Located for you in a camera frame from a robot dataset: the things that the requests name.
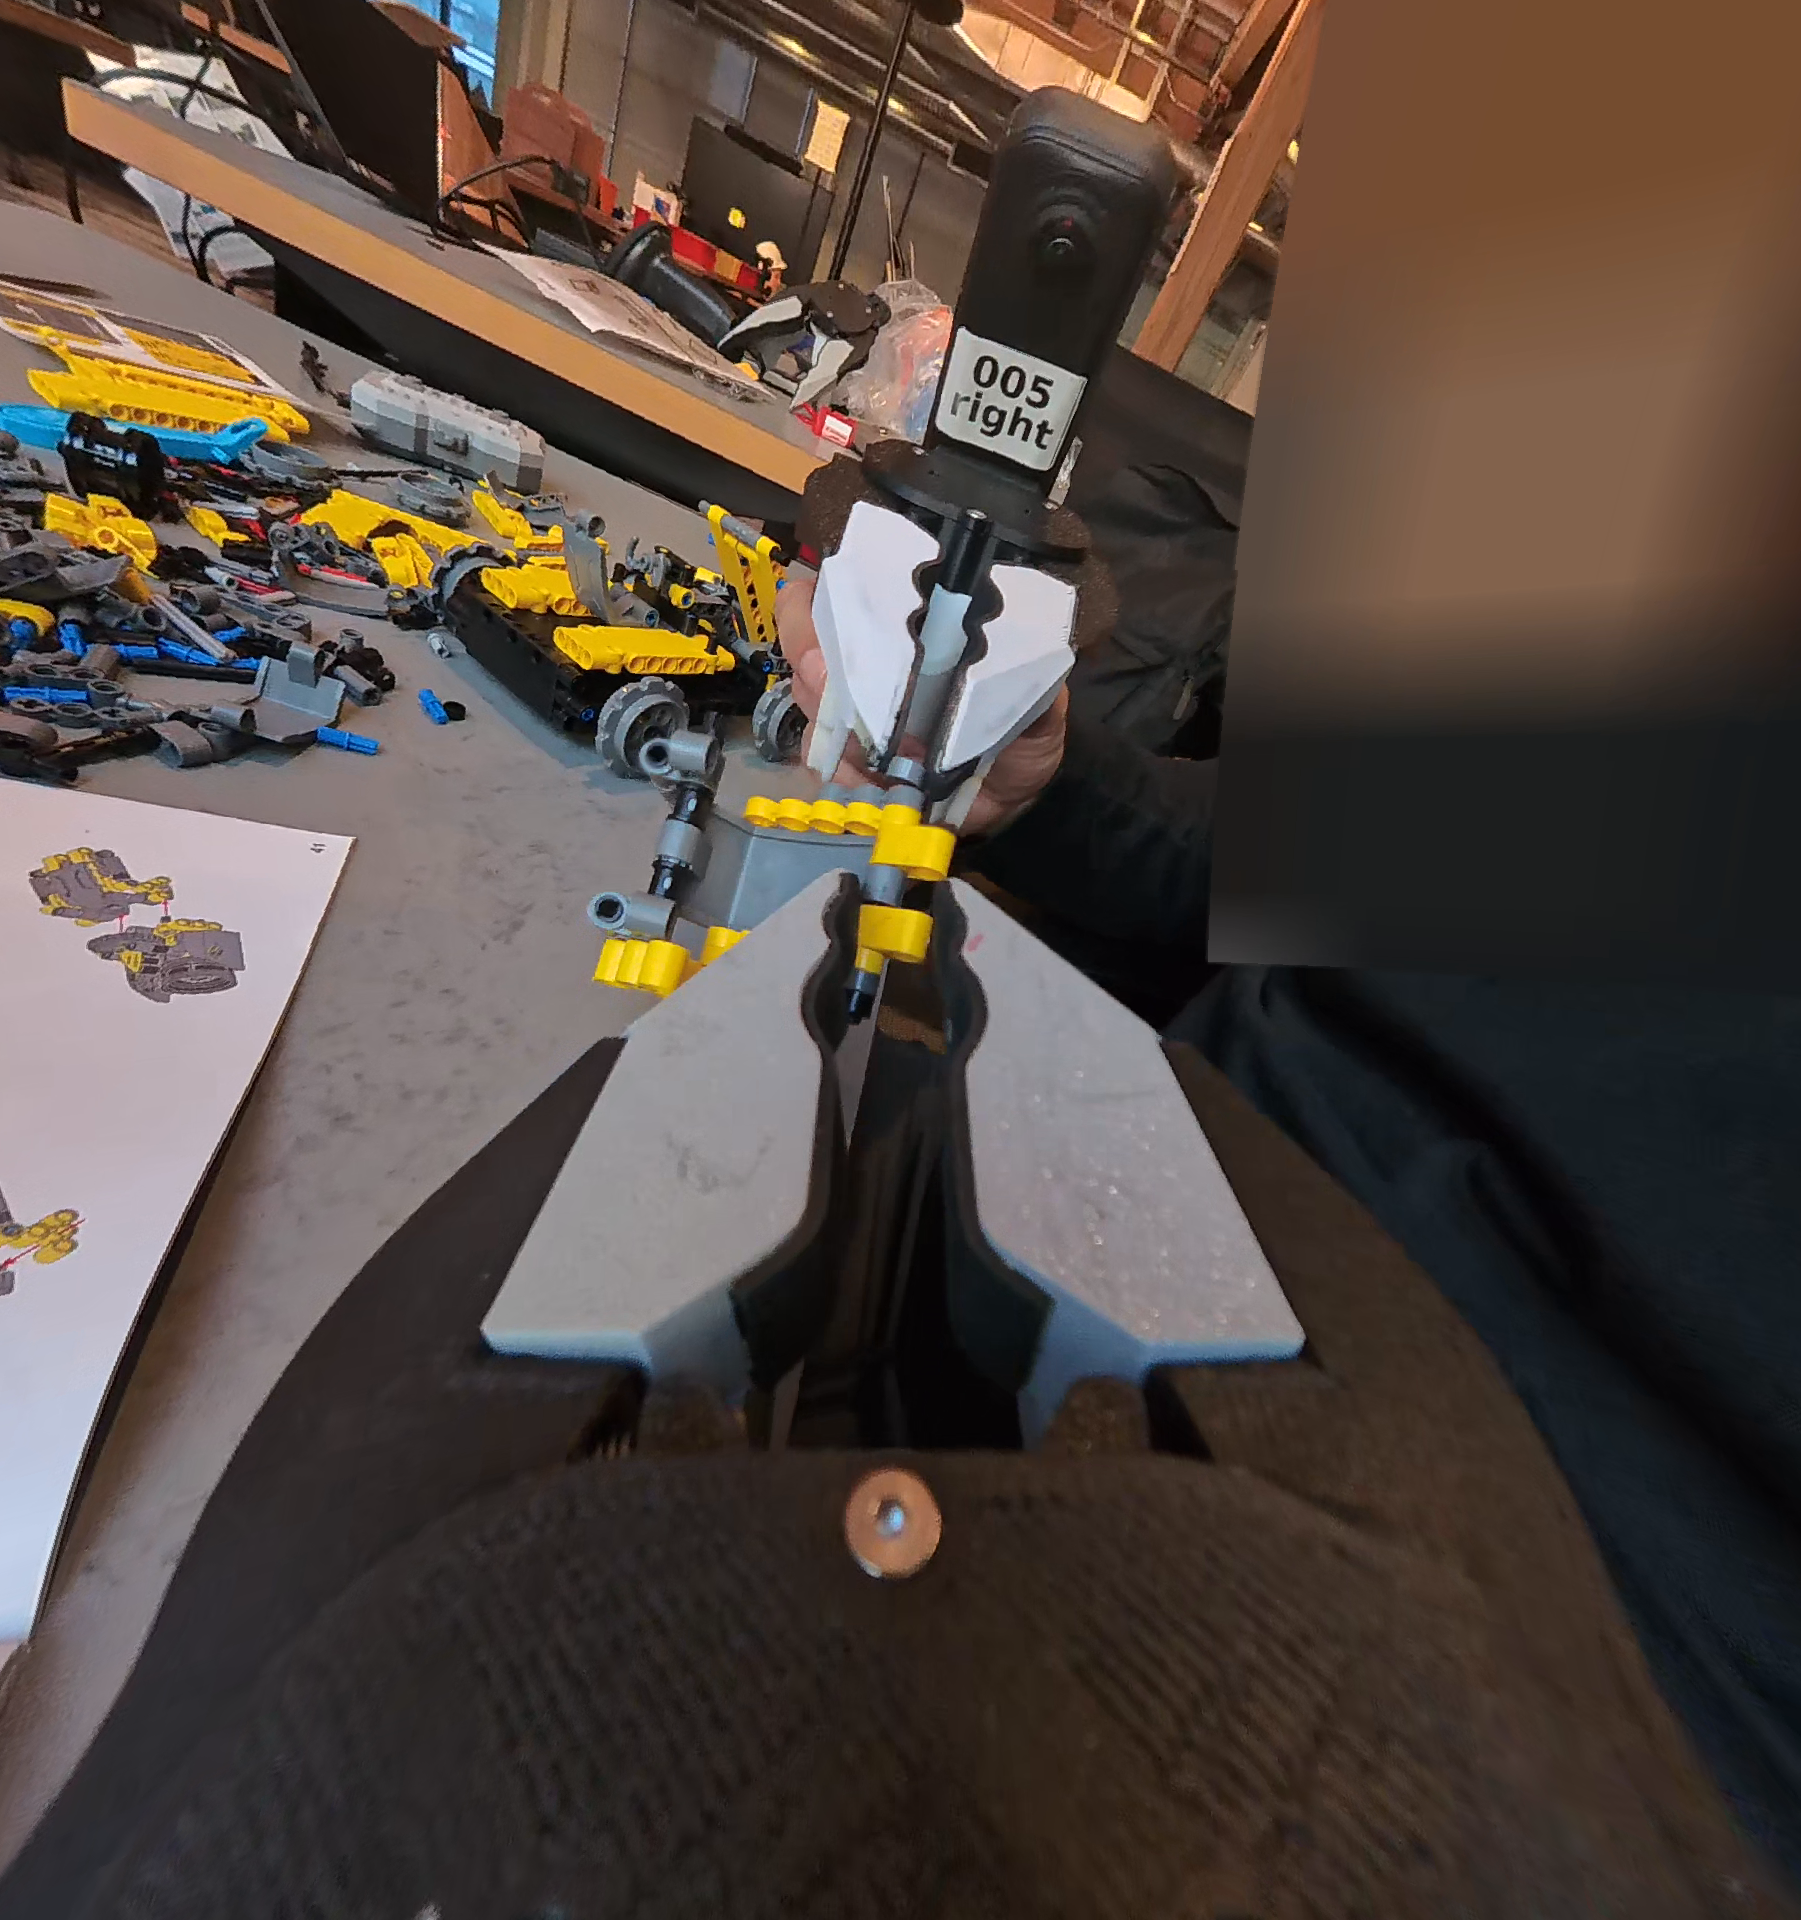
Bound white paper sheet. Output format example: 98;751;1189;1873
491;247;767;408

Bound white building instruction booklet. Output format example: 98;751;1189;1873
0;778;359;1654

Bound axle with yellow connectors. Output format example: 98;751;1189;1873
839;514;989;1026

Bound grey desk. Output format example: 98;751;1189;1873
0;189;1022;1920

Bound person's right hand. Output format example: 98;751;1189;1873
772;578;1070;839

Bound yellow grey brick frame assembly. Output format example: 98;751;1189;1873
587;731;925;995

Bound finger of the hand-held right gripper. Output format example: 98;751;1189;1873
937;552;1076;775
809;497;946;791

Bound long blue beam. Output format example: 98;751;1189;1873
0;400;269;466

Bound idle hand-held gripper device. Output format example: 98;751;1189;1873
718;277;894;411

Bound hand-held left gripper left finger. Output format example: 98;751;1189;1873
481;874;860;1381

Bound large grey bracket brick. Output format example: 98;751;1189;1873
253;643;350;749

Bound grey battery box brick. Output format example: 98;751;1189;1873
350;366;545;476

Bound black tripod pole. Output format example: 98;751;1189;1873
828;0;970;296

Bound heap of large brick parts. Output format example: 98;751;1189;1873
0;351;603;631

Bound bag of yellow beams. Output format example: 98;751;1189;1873
0;268;314;441

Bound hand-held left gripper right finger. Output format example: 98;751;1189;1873
943;882;1308;1390

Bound wooden post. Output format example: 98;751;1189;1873
1134;0;1322;369

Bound black toy wheel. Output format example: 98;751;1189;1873
59;411;171;508

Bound long background table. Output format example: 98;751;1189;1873
59;74;880;503

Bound dark monitor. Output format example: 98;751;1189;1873
682;116;815;251

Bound black handheld device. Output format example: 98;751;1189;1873
600;224;736;347

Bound partly built yellow brick vehicle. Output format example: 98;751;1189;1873
435;502;819;782

